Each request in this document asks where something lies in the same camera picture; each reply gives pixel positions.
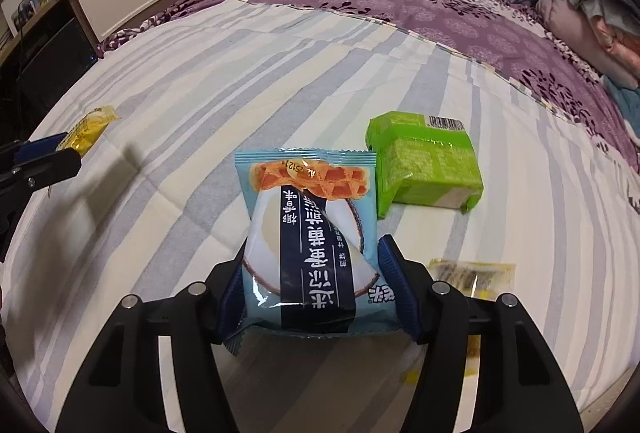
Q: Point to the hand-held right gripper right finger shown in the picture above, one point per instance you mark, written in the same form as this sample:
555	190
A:
395	278

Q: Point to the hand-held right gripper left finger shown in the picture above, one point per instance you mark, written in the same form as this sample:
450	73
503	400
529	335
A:
231	313

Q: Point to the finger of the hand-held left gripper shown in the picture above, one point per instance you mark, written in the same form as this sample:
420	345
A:
37	149
55	165

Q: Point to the small yellow snack packet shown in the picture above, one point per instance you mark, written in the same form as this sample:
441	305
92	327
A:
90	128

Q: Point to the light blue waffle packet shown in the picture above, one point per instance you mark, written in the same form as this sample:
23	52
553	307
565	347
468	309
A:
305	233

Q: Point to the black box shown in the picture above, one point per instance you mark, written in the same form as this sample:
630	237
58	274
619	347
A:
55	58

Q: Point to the bright green snack pack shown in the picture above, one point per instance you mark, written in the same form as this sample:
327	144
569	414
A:
425	163

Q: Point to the wooden shelf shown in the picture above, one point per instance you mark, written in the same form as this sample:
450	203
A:
30	13

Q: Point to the purple floral bedsheet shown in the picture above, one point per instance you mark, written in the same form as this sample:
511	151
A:
400	3

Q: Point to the blue fleece blanket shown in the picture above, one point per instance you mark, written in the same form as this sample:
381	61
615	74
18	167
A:
627	103

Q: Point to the pile of folded blankets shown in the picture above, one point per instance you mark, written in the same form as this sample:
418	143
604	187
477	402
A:
565	18

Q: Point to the folded pink quilt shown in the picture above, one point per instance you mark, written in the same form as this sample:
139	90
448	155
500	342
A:
620	43

